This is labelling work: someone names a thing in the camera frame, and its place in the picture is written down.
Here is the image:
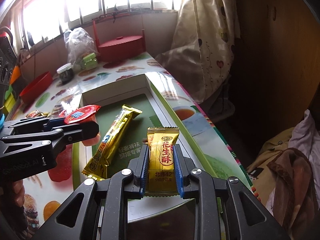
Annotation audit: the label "red-lidded jelly cup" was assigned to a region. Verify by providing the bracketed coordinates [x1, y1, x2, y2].
[64, 105, 101, 146]

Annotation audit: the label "long gold snack bar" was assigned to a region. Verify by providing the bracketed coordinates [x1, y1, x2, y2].
[81, 104, 143, 181]

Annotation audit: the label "yellow peanut crisp packet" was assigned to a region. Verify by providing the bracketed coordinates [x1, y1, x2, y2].
[146, 127, 180, 197]

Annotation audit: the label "person's left hand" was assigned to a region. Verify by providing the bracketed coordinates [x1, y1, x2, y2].
[8, 180, 25, 207]

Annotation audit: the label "gold wrapped candies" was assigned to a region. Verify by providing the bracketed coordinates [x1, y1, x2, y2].
[25, 110, 51, 118]

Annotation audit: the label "green yellow boxes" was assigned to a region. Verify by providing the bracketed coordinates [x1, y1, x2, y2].
[2, 85, 16, 116]

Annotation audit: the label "red plastic bowl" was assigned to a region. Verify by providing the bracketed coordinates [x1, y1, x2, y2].
[20, 72, 53, 105]

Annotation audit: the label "orange container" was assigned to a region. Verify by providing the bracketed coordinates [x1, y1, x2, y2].
[10, 65, 21, 85]

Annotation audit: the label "pile of clothes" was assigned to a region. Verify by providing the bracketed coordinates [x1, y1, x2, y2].
[247, 110, 319, 239]

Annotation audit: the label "dark jar white lid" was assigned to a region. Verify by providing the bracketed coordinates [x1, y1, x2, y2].
[56, 63, 74, 84]

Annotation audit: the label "white green cardboard box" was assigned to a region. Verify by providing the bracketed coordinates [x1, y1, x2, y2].
[71, 73, 253, 224]

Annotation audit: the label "green cream jar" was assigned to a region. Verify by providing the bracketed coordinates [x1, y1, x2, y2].
[80, 53, 98, 70]

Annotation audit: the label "clear plastic bag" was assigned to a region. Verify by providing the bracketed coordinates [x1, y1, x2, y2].
[63, 27, 98, 69]

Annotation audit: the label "red lidded basket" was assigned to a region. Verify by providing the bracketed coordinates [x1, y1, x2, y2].
[92, 12, 146, 63]

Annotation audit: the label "floral curtain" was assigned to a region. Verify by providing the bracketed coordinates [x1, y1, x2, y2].
[156, 0, 240, 103]

